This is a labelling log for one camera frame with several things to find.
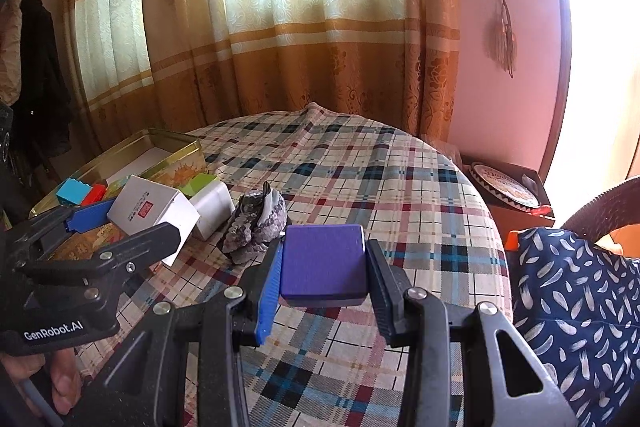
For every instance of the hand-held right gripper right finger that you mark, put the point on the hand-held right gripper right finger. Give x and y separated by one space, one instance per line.
384 297

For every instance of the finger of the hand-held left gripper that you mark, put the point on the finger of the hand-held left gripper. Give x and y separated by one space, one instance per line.
90 214
150 243

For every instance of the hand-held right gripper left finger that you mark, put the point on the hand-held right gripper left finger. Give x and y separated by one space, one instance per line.
270 294

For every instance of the red building block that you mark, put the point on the red building block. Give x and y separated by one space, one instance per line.
95 196

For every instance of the teal building block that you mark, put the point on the teal building block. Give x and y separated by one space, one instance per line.
72 194

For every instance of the white box with red label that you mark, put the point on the white box with red label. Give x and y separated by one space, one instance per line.
150 202

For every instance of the purple box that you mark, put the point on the purple box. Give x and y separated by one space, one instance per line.
322 264

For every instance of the grey black hair scrunchie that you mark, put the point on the grey black hair scrunchie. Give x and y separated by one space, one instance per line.
255 227

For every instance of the gold tin box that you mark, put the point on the gold tin box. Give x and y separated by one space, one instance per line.
175 172

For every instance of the green building block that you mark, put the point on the green building block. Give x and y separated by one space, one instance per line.
197 184

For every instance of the person's left hand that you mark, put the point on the person's left hand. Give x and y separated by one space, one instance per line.
62 382

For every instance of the small white box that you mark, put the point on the small white box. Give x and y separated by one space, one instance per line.
215 209

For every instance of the dark brown bedside cabinet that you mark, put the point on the dark brown bedside cabinet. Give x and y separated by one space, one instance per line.
500 217

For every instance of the black jacket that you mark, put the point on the black jacket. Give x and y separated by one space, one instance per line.
42 72

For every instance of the round patterned plate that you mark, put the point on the round patterned plate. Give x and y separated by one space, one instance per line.
505 187

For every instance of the small red object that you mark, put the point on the small red object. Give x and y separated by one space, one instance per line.
542 209

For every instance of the orange white striped curtain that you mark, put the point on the orange white striped curtain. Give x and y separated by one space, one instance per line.
325 57
110 32

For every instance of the beige quilted jacket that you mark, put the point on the beige quilted jacket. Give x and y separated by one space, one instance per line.
10 42

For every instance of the blue feather print cushion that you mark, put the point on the blue feather print cushion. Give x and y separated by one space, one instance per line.
575 307

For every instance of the brown wicker chair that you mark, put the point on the brown wicker chair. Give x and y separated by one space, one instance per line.
595 207

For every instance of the hanging tassel ornament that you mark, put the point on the hanging tassel ornament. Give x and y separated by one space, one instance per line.
504 37

